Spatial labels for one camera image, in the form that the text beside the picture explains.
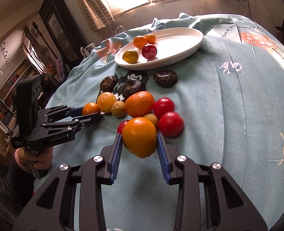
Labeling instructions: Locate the small orange tangerine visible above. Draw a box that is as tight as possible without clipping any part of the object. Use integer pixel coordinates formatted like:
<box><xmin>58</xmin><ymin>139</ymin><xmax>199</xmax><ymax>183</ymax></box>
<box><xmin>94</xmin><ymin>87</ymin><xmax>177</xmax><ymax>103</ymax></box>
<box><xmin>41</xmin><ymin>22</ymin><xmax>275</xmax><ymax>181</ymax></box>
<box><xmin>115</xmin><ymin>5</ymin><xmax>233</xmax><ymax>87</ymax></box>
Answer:
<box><xmin>82</xmin><ymin>102</ymin><xmax>101</xmax><ymax>116</ymax></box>

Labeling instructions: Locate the yellow-orange round fruit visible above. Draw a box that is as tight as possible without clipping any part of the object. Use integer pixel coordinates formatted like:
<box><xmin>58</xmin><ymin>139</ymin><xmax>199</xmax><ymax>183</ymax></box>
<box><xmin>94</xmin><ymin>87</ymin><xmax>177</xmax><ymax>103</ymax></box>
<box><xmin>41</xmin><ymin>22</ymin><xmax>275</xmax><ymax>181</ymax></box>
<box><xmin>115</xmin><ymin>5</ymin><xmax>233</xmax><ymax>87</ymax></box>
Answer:
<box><xmin>97</xmin><ymin>92</ymin><xmax>117</xmax><ymax>113</ymax></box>

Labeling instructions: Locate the small tan fruit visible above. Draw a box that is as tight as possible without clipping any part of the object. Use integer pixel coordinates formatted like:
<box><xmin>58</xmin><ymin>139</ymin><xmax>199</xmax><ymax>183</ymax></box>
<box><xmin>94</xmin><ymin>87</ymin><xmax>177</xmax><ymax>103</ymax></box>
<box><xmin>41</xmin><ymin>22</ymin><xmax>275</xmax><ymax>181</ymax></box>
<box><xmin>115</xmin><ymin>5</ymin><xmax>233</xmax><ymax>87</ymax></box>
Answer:
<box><xmin>110</xmin><ymin>101</ymin><xmax>126</xmax><ymax>118</ymax></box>

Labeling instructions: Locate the large yellow-orange orange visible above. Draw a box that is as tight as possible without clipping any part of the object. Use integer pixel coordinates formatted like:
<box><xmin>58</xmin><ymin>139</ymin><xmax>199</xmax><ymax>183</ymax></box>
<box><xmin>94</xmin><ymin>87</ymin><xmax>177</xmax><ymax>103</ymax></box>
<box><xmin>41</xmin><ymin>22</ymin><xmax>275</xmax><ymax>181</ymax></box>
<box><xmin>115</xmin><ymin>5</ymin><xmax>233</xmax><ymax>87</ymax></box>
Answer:
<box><xmin>121</xmin><ymin>117</ymin><xmax>157</xmax><ymax>158</ymax></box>

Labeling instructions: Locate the large rough orange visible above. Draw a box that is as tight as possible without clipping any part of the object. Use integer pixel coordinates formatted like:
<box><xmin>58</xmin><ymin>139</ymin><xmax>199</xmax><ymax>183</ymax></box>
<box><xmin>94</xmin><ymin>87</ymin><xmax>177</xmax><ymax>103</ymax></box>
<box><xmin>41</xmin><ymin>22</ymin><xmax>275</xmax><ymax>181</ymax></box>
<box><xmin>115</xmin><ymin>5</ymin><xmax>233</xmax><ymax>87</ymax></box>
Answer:
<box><xmin>125</xmin><ymin>91</ymin><xmax>155</xmax><ymax>117</ymax></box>

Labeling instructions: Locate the small yellow-brown fruit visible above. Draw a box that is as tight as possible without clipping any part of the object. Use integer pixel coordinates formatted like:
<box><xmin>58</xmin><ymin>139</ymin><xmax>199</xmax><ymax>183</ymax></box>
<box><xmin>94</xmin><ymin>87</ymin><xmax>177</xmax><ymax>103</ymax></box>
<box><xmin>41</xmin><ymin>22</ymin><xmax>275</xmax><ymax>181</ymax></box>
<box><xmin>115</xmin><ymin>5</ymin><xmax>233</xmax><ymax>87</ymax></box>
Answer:
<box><xmin>143</xmin><ymin>113</ymin><xmax>159</xmax><ymax>129</ymax></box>

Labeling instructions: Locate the red tomato front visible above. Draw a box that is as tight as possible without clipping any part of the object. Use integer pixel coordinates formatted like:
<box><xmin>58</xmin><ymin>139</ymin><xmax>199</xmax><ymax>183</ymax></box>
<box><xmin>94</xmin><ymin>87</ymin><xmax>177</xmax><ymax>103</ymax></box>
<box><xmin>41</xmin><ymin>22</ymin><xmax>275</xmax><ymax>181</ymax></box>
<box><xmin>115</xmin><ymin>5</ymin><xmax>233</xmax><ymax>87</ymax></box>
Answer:
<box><xmin>159</xmin><ymin>112</ymin><xmax>184</xmax><ymax>137</ymax></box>

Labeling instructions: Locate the red tomato back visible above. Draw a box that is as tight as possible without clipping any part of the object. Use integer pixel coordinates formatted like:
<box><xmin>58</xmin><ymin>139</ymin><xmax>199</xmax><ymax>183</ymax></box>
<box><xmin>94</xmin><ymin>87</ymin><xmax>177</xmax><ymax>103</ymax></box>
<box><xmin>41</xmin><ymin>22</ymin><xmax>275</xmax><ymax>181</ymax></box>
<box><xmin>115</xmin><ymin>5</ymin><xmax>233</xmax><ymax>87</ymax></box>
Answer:
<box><xmin>153</xmin><ymin>98</ymin><xmax>175</xmax><ymax>119</ymax></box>

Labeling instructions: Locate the small red tomato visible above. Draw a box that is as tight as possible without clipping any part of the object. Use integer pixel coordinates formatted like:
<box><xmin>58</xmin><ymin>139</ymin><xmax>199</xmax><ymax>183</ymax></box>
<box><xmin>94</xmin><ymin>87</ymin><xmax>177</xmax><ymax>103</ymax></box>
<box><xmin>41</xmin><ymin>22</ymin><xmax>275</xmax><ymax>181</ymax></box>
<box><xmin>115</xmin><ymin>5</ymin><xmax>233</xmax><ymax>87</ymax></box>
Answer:
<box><xmin>117</xmin><ymin>120</ymin><xmax>129</xmax><ymax>134</ymax></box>

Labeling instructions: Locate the dark left sleeve forearm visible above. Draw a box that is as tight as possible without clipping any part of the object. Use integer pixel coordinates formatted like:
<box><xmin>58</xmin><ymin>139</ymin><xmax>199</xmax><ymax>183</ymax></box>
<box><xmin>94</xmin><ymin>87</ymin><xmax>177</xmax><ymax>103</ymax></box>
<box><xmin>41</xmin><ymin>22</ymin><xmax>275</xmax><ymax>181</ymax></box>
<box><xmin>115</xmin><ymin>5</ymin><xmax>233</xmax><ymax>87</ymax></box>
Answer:
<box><xmin>0</xmin><ymin>154</ymin><xmax>35</xmax><ymax>230</ymax></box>

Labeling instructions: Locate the left hand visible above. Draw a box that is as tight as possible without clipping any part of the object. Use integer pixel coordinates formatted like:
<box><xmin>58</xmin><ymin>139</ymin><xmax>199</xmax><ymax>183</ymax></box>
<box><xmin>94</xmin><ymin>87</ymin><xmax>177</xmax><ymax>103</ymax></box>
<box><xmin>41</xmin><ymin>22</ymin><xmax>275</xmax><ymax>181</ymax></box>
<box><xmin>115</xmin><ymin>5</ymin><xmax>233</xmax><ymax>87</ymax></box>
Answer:
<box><xmin>14</xmin><ymin>147</ymin><xmax>54</xmax><ymax>173</ymax></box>

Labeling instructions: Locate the wooden bookshelf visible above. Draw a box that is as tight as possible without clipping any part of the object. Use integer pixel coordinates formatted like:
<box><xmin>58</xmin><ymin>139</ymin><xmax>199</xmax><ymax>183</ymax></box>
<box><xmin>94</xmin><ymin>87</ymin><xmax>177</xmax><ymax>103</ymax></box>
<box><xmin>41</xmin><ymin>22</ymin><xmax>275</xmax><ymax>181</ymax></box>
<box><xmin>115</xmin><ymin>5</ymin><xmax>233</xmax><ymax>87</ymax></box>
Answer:
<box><xmin>0</xmin><ymin>59</ymin><xmax>38</xmax><ymax>156</ymax></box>

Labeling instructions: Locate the white kettle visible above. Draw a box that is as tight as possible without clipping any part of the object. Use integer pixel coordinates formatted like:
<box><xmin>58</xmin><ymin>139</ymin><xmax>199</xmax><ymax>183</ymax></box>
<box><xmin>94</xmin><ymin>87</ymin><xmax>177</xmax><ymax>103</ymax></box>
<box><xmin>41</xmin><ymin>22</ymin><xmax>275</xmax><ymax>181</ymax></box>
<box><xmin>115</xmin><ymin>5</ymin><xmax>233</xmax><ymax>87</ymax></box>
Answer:
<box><xmin>80</xmin><ymin>43</ymin><xmax>96</xmax><ymax>59</ymax></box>

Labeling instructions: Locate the dark framed cabinet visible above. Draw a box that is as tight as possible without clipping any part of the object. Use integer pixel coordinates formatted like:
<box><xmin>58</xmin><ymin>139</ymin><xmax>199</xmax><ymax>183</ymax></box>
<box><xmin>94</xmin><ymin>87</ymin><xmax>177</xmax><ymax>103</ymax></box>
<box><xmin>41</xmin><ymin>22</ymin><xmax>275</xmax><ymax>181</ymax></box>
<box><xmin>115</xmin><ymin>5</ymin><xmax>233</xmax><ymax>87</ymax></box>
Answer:
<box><xmin>39</xmin><ymin>0</ymin><xmax>86</xmax><ymax>68</ymax></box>

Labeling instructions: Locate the yellow lemon on plate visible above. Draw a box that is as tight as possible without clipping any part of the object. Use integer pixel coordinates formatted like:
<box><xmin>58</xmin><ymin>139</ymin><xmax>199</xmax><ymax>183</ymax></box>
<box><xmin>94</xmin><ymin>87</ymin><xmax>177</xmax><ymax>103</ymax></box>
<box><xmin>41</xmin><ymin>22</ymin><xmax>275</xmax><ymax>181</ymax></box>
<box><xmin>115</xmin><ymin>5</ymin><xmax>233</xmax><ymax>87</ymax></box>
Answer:
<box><xmin>122</xmin><ymin>49</ymin><xmax>139</xmax><ymax>64</ymax></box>

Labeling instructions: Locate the dark red plum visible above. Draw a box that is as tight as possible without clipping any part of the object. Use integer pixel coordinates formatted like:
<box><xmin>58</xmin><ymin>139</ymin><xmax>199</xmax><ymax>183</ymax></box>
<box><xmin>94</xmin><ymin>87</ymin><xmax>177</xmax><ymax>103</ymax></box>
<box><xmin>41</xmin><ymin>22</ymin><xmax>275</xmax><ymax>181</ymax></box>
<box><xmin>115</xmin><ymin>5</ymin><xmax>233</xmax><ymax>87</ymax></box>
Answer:
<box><xmin>141</xmin><ymin>44</ymin><xmax>158</xmax><ymax>59</ymax></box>

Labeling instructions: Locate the orange tangerine on plate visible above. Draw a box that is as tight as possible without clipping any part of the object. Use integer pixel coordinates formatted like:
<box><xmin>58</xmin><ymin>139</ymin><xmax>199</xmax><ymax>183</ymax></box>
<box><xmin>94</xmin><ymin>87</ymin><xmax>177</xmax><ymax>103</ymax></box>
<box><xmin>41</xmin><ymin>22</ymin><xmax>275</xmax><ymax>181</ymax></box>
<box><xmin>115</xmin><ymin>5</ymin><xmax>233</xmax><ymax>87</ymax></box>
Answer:
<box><xmin>133</xmin><ymin>35</ymin><xmax>148</xmax><ymax>49</ymax></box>

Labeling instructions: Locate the left checked curtain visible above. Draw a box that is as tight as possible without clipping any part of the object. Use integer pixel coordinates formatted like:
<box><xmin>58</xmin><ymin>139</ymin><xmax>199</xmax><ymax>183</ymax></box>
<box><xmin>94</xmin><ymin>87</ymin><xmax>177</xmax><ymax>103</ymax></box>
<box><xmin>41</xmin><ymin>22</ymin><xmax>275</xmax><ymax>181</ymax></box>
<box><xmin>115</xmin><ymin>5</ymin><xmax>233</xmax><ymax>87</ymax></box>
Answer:
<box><xmin>76</xmin><ymin>0</ymin><xmax>115</xmax><ymax>33</ymax></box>

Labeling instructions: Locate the light blue printed tablecloth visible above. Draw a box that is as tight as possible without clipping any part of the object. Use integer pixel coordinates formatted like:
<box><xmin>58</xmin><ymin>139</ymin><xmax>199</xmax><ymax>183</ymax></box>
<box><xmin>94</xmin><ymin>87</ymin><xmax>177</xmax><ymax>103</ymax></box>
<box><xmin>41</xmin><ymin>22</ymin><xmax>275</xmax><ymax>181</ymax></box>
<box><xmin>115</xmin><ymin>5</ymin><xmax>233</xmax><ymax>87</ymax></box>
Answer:
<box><xmin>34</xmin><ymin>13</ymin><xmax>284</xmax><ymax>230</ymax></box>

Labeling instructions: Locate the small orange kumquat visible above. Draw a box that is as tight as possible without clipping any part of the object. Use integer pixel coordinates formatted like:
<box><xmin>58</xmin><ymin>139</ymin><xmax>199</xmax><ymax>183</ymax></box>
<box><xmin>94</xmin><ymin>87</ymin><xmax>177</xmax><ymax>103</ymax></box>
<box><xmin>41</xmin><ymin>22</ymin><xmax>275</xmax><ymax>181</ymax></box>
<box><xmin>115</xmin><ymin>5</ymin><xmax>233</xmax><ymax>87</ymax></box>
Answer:
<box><xmin>145</xmin><ymin>34</ymin><xmax>157</xmax><ymax>44</ymax></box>

